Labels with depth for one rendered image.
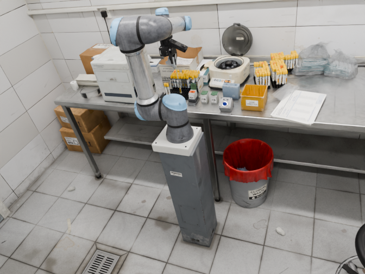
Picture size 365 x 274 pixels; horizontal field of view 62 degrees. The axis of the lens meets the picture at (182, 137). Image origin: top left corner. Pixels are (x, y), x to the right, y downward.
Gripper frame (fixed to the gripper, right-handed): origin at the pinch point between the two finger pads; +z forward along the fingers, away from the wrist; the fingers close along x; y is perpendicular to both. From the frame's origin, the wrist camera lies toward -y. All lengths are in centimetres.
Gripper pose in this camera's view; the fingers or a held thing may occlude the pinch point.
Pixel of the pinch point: (175, 66)
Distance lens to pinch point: 195.4
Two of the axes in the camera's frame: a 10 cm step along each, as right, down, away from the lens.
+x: -3.5, 6.3, -7.0
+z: 1.6, 7.7, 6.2
